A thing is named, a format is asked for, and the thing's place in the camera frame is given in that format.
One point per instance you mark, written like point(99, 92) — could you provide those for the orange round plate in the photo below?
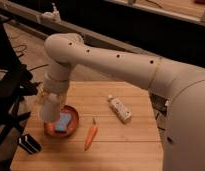
point(49, 128)

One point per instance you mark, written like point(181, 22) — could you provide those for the orange toy carrot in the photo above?
point(90, 135)

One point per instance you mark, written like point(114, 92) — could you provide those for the long metal rail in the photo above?
point(118, 25)

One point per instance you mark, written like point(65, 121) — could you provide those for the black white clamp block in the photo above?
point(29, 144)

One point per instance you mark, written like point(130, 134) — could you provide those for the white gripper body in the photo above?
point(56, 81)

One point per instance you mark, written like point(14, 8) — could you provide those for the white ceramic cup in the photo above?
point(50, 109)

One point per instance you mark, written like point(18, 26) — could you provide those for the black tripod stand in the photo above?
point(15, 84)

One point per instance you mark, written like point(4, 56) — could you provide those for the white tube bottle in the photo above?
point(121, 111)

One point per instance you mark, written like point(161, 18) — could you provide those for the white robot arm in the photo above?
point(183, 85)

